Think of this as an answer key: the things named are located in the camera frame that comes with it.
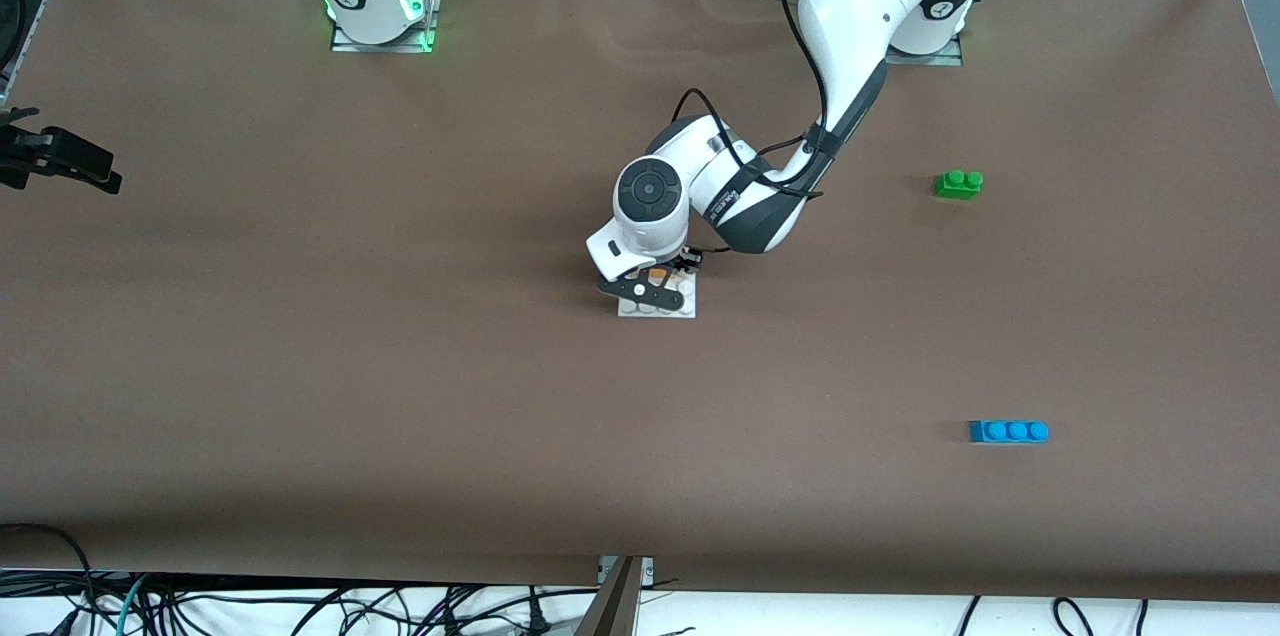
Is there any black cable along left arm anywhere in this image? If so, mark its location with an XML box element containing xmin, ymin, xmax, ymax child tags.
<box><xmin>672</xmin><ymin>0</ymin><xmax>837</xmax><ymax>203</ymax></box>

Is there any brown table cover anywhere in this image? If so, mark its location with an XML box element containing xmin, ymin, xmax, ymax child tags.
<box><xmin>0</xmin><ymin>0</ymin><xmax>1280</xmax><ymax>605</ymax></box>

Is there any aluminium profile beam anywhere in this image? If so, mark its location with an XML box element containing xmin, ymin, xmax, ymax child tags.
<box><xmin>573</xmin><ymin>556</ymin><xmax>642</xmax><ymax>636</ymax></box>

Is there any black looping floor cable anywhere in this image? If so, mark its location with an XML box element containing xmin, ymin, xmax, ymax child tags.
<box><xmin>0</xmin><ymin>523</ymin><xmax>98</xmax><ymax>636</ymax></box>

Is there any teal floor cable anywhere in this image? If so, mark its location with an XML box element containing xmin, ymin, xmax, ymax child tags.
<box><xmin>116</xmin><ymin>573</ymin><xmax>153</xmax><ymax>636</ymax></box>

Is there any small metal table bracket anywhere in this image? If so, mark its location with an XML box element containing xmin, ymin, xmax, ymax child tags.
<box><xmin>597</xmin><ymin>556</ymin><xmax>655</xmax><ymax>586</ymax></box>

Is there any green two-stud block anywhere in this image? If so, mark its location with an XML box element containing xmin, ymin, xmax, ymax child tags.
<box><xmin>934</xmin><ymin>169</ymin><xmax>985</xmax><ymax>201</ymax></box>

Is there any black floor cable loop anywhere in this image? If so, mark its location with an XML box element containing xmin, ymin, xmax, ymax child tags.
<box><xmin>1051</xmin><ymin>597</ymin><xmax>1098</xmax><ymax>636</ymax></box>

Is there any white studded base plate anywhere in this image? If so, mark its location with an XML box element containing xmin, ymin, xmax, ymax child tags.
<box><xmin>617</xmin><ymin>266</ymin><xmax>698</xmax><ymax>319</ymax></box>

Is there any black hanging cable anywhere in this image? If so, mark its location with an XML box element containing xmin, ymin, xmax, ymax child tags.
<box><xmin>0</xmin><ymin>0</ymin><xmax>31</xmax><ymax>87</ymax></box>

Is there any blue three-stud block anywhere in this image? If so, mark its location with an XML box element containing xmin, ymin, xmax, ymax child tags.
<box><xmin>968</xmin><ymin>419</ymin><xmax>1050</xmax><ymax>445</ymax></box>

